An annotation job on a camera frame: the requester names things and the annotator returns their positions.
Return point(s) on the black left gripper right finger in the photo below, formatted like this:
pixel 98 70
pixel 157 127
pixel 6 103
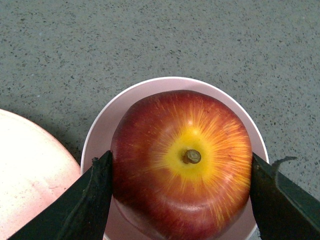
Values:
pixel 282 209

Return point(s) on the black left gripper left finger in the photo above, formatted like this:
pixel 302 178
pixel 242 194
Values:
pixel 80 213

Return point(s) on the light pink bowl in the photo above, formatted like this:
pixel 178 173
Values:
pixel 98 141

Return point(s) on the red apple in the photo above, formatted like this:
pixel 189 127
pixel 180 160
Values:
pixel 181 166

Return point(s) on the pink round plate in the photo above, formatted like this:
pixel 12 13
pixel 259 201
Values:
pixel 35 170

